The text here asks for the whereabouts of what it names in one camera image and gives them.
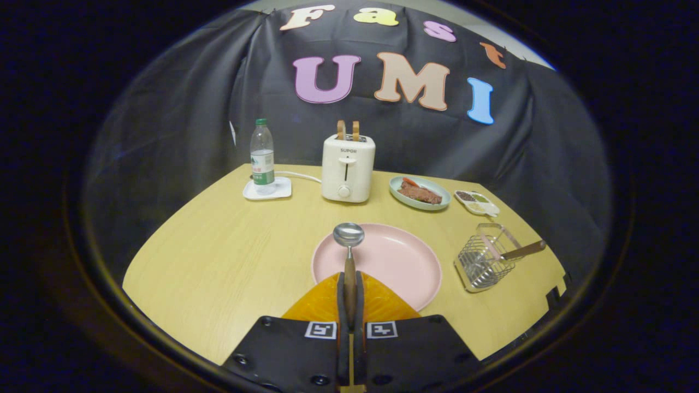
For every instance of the dark brown beans pile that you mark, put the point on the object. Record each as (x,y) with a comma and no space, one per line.
(464,196)

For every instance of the black table clamp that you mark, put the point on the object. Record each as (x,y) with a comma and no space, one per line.
(552,299)
(567,279)

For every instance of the toast slice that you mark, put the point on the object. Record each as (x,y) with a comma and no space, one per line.
(341,130)
(356,131)

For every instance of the pink plate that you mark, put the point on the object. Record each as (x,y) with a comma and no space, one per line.
(398,262)

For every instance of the brown meat slice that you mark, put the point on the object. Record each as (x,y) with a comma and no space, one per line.
(420,194)

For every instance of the green beans pile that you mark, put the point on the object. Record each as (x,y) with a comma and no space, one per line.
(480,197)

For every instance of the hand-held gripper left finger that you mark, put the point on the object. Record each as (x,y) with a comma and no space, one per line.
(342,305)

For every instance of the clear plastic water bottle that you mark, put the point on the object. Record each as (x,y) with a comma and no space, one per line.
(262,164)

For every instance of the pale beans pile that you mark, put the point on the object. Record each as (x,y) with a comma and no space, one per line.
(476,207)

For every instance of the white divided dish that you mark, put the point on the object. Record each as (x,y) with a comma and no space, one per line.
(490,209)

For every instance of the metal basket in clear tray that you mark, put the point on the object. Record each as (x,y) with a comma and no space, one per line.
(480,270)

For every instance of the white square coaster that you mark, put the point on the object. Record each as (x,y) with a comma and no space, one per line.
(281,190)

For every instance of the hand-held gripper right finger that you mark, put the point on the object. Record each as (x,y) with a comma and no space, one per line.
(360,305)

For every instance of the white toaster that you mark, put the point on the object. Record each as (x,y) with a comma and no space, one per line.
(333,174)

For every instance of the pale green plate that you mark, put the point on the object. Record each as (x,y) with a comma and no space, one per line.
(420,207)

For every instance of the red carrot slice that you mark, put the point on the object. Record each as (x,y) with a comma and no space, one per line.
(409,181)

